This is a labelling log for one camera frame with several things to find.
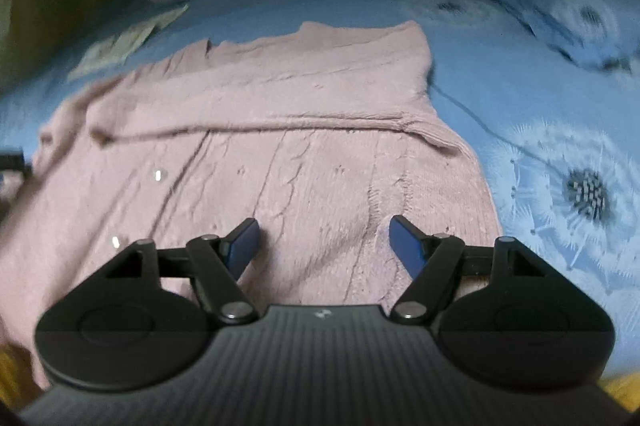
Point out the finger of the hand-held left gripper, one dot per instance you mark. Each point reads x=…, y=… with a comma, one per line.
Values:
x=11, y=159

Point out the open picture magazine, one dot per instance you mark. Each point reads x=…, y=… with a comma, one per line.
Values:
x=120, y=40

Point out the blue floral pillow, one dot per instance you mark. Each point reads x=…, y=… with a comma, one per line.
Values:
x=560, y=0

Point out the blue floral bed sheet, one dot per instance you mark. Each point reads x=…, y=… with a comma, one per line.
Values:
x=500, y=75

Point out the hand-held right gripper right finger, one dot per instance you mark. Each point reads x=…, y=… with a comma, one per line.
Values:
x=405, y=246

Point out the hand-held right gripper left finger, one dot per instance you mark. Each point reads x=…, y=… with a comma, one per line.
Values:
x=245, y=246

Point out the pink knitted sweater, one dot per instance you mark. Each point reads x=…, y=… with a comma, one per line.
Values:
x=280, y=145

